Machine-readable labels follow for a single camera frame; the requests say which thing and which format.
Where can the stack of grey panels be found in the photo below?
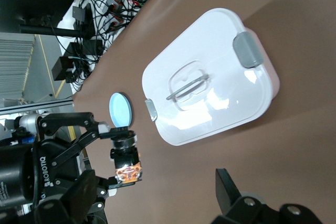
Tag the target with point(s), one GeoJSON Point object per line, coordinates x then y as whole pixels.
{"type": "Point", "coordinates": [13, 64]}

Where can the black power adapter box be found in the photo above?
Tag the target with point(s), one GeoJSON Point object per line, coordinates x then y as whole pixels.
{"type": "Point", "coordinates": [86, 47]}
{"type": "Point", "coordinates": [80, 14]}
{"type": "Point", "coordinates": [61, 68]}

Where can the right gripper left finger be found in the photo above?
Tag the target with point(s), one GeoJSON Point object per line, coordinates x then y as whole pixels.
{"type": "Point", "coordinates": [78, 197]}

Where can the black computer monitor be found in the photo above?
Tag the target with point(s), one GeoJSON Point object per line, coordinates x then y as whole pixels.
{"type": "Point", "coordinates": [31, 1]}

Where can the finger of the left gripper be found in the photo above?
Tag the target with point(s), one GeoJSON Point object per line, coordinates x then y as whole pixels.
{"type": "Point", "coordinates": [123, 185]}

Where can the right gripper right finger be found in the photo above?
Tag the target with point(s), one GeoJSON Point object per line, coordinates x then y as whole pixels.
{"type": "Point", "coordinates": [236, 208]}

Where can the aluminium table rail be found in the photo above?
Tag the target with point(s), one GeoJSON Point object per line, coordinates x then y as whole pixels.
{"type": "Point", "coordinates": [39, 104]}

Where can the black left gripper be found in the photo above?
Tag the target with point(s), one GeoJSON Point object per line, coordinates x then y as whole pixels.
{"type": "Point", "coordinates": [21, 176]}

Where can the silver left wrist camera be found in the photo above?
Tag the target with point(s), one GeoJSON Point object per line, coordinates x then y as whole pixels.
{"type": "Point", "coordinates": [27, 123]}

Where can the brown table mat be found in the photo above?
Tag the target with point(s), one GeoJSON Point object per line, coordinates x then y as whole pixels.
{"type": "Point", "coordinates": [210, 169]}

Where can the white lidded storage box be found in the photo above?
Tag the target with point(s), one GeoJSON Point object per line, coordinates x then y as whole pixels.
{"type": "Point", "coordinates": [210, 90]}

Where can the light blue round plate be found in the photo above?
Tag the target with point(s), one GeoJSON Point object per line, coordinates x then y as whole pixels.
{"type": "Point", "coordinates": [120, 108]}

